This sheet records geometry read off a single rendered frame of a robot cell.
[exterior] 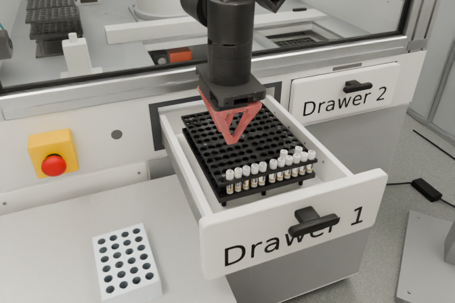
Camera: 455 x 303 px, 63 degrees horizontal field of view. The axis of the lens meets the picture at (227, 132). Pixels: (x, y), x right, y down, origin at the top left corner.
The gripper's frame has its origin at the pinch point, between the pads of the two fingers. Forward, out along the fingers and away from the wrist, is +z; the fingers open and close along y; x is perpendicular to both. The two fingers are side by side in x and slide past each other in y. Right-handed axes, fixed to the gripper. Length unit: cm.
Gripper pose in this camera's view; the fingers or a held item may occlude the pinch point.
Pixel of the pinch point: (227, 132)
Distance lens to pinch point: 55.3
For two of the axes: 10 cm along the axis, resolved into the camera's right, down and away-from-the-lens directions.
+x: -9.3, 1.9, -3.1
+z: -0.2, 8.2, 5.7
